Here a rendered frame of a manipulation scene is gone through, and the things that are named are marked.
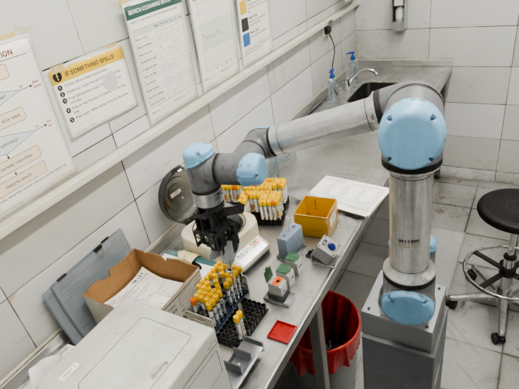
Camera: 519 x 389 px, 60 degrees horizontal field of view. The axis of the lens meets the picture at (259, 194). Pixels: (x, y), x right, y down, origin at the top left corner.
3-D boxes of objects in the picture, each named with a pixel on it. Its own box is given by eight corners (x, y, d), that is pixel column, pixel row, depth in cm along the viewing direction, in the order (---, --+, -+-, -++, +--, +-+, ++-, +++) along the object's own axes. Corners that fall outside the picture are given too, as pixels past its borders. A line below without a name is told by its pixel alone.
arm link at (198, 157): (207, 155, 100) (174, 154, 103) (216, 197, 106) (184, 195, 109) (220, 140, 106) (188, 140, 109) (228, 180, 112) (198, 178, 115)
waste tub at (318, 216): (329, 240, 166) (327, 218, 161) (295, 235, 172) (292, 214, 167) (339, 220, 176) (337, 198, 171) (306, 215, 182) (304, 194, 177)
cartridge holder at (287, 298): (288, 308, 141) (287, 299, 139) (263, 300, 145) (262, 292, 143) (296, 296, 144) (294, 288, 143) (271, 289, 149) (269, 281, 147)
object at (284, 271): (290, 289, 147) (287, 274, 144) (277, 285, 150) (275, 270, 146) (295, 281, 150) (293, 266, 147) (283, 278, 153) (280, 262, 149)
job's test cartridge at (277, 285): (283, 301, 141) (280, 286, 138) (269, 297, 144) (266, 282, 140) (288, 292, 144) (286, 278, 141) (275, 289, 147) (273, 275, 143)
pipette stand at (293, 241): (292, 264, 158) (289, 241, 153) (276, 258, 162) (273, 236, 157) (307, 248, 164) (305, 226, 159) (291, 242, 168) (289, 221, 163)
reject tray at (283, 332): (287, 344, 129) (286, 343, 128) (266, 337, 132) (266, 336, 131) (297, 327, 133) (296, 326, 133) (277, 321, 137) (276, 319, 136)
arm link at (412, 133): (434, 292, 113) (447, 81, 86) (434, 337, 102) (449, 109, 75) (385, 286, 118) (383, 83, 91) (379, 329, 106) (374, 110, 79)
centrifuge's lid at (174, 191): (156, 180, 156) (142, 179, 161) (179, 240, 167) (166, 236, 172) (199, 154, 169) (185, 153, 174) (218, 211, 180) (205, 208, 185)
